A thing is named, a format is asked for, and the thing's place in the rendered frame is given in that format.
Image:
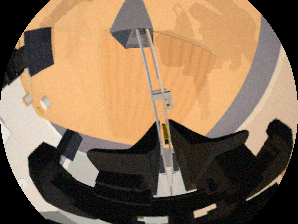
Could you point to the light brown wooden board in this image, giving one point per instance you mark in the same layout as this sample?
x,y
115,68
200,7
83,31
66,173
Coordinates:
x,y
184,69

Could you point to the white short cylinder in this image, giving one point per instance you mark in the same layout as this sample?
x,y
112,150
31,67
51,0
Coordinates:
x,y
45,103

